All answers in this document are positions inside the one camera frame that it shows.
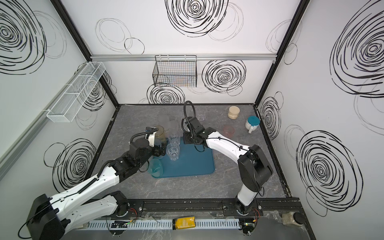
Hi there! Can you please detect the light blue plastic cup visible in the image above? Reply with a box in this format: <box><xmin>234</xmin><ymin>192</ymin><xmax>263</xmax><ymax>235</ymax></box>
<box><xmin>152</xmin><ymin>141</ymin><xmax>167</xmax><ymax>159</ymax></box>

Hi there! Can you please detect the teal green plastic cup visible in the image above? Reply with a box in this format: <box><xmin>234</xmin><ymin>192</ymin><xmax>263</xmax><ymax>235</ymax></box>
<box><xmin>148</xmin><ymin>159</ymin><xmax>164</xmax><ymax>178</ymax></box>

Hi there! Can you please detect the yellow transparent cup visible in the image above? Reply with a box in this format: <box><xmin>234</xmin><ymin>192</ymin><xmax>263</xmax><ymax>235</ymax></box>
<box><xmin>155</xmin><ymin>125</ymin><xmax>167</xmax><ymax>143</ymax></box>

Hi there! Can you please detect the teal plastic tray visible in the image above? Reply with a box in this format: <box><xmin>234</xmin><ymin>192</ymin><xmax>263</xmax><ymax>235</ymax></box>
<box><xmin>159</xmin><ymin>142</ymin><xmax>216</xmax><ymax>178</ymax></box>

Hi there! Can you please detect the clear faceted glass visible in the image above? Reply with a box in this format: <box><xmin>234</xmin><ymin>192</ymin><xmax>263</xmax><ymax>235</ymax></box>
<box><xmin>197</xmin><ymin>106</ymin><xmax>207</xmax><ymax>122</ymax></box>
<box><xmin>167</xmin><ymin>143</ymin><xmax>180</xmax><ymax>161</ymax></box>
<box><xmin>168</xmin><ymin>128</ymin><xmax>181</xmax><ymax>145</ymax></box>

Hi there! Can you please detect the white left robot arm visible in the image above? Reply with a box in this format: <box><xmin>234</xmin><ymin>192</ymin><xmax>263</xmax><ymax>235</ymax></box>
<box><xmin>24</xmin><ymin>128</ymin><xmax>163</xmax><ymax>240</ymax></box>

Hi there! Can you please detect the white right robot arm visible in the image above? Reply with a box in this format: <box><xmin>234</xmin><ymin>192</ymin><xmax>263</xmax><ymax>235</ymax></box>
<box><xmin>181</xmin><ymin>117</ymin><xmax>274</xmax><ymax>215</ymax></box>

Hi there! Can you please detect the pink transparent cup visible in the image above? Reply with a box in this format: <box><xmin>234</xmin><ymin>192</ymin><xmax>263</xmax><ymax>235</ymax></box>
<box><xmin>222</xmin><ymin>125</ymin><xmax>235</xmax><ymax>139</ymax></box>

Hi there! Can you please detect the white mug teal lid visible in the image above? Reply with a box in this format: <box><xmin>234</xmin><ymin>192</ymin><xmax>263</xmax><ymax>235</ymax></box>
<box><xmin>245</xmin><ymin>116</ymin><xmax>261</xmax><ymax>134</ymax></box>

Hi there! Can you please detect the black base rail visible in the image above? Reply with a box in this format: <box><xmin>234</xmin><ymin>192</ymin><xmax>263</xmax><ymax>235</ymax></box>
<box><xmin>127</xmin><ymin>198</ymin><xmax>303</xmax><ymax>217</ymax></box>

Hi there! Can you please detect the black wire basket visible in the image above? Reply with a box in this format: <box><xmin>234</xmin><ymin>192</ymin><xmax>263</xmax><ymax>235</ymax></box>
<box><xmin>152</xmin><ymin>60</ymin><xmax>198</xmax><ymax>88</ymax></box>

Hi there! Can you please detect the yellow box on rail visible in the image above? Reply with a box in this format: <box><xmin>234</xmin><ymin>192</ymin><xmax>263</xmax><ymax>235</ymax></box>
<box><xmin>172</xmin><ymin>217</ymin><xmax>196</xmax><ymax>230</ymax></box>

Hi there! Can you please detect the white wire shelf basket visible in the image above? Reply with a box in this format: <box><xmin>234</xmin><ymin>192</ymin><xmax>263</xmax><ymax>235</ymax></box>
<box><xmin>47</xmin><ymin>62</ymin><xmax>106</xmax><ymax>123</ymax></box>

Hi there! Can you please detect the white slotted cable duct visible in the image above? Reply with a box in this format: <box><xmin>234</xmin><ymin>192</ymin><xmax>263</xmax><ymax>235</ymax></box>
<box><xmin>83</xmin><ymin>219</ymin><xmax>241</xmax><ymax>231</ymax></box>

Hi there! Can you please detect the aluminium wall rail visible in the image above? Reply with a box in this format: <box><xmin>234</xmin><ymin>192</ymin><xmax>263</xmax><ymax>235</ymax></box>
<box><xmin>91</xmin><ymin>53</ymin><xmax>277</xmax><ymax>62</ymax></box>

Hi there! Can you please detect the black corner frame post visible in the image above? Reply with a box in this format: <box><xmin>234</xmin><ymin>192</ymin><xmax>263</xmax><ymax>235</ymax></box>
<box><xmin>50</xmin><ymin>0</ymin><xmax>120</xmax><ymax>109</ymax></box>

